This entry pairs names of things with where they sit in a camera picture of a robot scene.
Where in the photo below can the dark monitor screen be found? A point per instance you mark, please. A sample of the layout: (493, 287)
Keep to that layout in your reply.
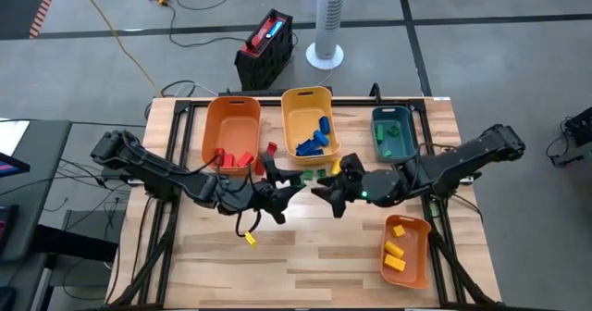
(11, 165)

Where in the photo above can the small red block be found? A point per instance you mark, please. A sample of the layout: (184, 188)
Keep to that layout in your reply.
(271, 149)

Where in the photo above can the black aluminium table frame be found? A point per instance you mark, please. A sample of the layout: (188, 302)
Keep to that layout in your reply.
(356, 102)

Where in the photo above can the grey-green plastic bin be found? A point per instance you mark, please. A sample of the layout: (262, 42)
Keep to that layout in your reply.
(407, 144)

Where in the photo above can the yellow plastic bin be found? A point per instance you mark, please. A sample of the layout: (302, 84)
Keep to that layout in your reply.
(300, 116)

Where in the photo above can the yellow cube block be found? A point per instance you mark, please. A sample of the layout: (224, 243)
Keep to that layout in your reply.
(398, 231)

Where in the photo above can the long green building block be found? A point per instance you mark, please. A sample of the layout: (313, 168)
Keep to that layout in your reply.
(379, 133)

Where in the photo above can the small green building block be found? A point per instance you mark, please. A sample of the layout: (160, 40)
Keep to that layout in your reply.
(308, 175)
(321, 173)

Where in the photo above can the orange plastic bin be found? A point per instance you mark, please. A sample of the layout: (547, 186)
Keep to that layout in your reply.
(231, 126)
(414, 255)

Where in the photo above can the short yellow cylinder block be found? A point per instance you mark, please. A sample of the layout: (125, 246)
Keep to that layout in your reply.
(336, 166)

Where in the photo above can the red rounded-edge block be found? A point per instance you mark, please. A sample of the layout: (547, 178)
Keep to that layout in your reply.
(218, 157)

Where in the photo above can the red flat block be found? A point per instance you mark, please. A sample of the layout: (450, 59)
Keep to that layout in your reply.
(260, 168)

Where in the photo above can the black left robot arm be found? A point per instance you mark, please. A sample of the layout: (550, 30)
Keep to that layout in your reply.
(157, 172)

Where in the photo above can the black background robot arm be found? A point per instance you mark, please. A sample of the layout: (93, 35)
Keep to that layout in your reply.
(578, 130)

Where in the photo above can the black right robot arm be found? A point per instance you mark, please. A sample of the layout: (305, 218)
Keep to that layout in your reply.
(462, 158)

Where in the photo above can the white paper sheet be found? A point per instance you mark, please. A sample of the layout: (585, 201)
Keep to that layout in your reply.
(11, 137)

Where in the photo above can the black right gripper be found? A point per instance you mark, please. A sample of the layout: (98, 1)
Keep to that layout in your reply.
(358, 190)

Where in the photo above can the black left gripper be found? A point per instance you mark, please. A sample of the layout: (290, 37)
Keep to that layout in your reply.
(261, 197)

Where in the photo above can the red and black battery box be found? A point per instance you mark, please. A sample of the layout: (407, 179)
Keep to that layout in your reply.
(263, 65)

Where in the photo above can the white tower fan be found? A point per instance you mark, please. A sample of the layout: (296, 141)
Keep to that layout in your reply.
(329, 15)

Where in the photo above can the grey desk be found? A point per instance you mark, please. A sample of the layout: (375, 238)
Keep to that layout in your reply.
(41, 186)

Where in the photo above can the large blue building block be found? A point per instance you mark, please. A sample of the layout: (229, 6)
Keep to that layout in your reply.
(305, 147)

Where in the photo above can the red rectangular block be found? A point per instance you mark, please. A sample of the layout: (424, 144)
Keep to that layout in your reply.
(244, 159)

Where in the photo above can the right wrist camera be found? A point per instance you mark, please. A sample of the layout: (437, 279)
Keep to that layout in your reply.
(353, 165)

